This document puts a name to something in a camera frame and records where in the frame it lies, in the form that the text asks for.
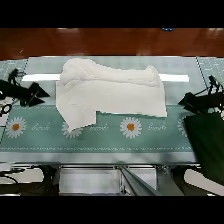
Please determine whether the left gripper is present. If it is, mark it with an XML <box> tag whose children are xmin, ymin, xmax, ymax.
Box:
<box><xmin>18</xmin><ymin>82</ymin><xmax>51</xmax><ymax>108</ymax></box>

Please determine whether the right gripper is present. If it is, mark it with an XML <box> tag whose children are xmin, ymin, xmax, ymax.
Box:
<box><xmin>177</xmin><ymin>91</ymin><xmax>212</xmax><ymax>115</ymax></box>

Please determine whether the white T-shirt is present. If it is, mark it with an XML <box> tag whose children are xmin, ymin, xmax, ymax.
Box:
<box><xmin>55</xmin><ymin>57</ymin><xmax>168</xmax><ymax>132</ymax></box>

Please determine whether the dark green garment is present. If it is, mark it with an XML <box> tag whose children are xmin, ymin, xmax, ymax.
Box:
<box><xmin>182</xmin><ymin>112</ymin><xmax>224</xmax><ymax>186</ymax></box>

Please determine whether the black cable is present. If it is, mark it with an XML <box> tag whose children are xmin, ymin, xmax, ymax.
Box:
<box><xmin>0</xmin><ymin>167</ymin><xmax>27</xmax><ymax>185</ymax></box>

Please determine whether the silver frame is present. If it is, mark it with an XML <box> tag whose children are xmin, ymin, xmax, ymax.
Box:
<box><xmin>0</xmin><ymin>161</ymin><xmax>224</xmax><ymax>197</ymax></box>

